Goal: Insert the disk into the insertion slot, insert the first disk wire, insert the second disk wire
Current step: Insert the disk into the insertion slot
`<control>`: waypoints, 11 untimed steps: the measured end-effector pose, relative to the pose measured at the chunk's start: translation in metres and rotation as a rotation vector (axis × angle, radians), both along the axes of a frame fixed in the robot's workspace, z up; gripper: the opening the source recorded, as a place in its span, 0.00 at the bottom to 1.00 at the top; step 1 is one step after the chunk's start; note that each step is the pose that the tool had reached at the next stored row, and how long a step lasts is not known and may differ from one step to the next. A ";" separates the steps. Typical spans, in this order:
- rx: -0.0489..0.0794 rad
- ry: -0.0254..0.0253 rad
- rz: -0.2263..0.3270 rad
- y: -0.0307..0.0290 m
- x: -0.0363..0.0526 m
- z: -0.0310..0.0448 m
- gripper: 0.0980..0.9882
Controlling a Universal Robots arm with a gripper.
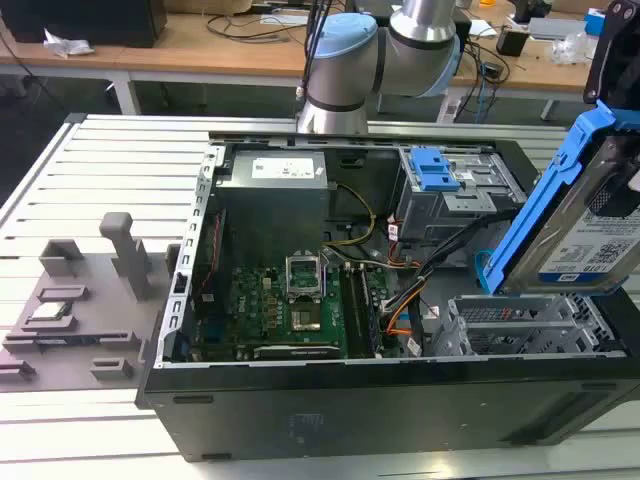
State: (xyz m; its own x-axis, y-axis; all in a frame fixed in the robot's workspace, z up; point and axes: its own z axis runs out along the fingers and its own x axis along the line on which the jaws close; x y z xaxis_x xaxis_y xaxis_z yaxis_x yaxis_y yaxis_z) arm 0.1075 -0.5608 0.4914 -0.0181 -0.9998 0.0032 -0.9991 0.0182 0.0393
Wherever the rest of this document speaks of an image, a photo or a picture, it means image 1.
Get yellow black wire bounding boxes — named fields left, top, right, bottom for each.
left=322, top=183, right=378, bottom=249

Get silver CPU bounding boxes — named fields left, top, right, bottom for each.
left=28, top=301, right=69, bottom=322

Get thin black cable loop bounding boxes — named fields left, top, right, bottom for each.
left=205, top=12, right=302, bottom=47

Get grey parts rack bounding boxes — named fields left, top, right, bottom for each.
left=0, top=212, right=182, bottom=396

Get orange wire bundle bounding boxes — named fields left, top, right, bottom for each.
left=385, top=297, right=419, bottom=337

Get black cable bundle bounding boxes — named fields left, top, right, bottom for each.
left=379, top=208, right=516, bottom=317

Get metal socket cover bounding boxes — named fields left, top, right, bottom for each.
left=283, top=253, right=324, bottom=304

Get black PC case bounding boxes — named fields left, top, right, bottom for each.
left=134, top=130, right=640, bottom=464

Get small black box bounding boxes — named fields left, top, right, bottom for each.
left=496, top=27, right=529, bottom=58

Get blue drive latch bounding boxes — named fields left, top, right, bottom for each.
left=407, top=147, right=461, bottom=193

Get crumpled white plastic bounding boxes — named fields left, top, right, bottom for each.
left=42, top=27, right=96, bottom=59

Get wooden desk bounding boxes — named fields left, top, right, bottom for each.
left=0, top=8, right=601, bottom=121

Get clear plastic bag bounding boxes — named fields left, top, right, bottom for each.
left=549, top=32, right=595, bottom=65

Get grey optical drive cage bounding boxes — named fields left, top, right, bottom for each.
left=397, top=146, right=530, bottom=242

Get blue cardboard box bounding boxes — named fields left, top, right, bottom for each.
left=585, top=10, right=609, bottom=37

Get blue disk wire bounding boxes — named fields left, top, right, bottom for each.
left=476, top=248, right=495, bottom=292

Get black graphics card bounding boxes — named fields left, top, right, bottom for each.
left=252, top=342, right=342, bottom=361

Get hard disk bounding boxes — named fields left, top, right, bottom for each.
left=480, top=99, right=640, bottom=297

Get large black box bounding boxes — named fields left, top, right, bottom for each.
left=0, top=0, right=169, bottom=50

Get metal disk bay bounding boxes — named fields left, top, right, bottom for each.
left=432, top=293, right=624, bottom=359

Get thin red wire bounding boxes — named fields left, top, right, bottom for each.
left=197, top=209, right=227, bottom=301

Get green motherboard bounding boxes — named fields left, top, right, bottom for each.
left=192, top=262, right=401, bottom=361

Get green RAM stick on rack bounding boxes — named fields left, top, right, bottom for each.
left=32, top=337, right=99, bottom=348

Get grey power supply unit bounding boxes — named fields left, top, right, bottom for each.
left=214, top=149, right=332, bottom=257

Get flat grey device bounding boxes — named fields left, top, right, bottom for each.
left=527, top=17, right=589, bottom=39

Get CPU socket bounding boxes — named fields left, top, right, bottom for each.
left=289, top=305, right=324, bottom=334

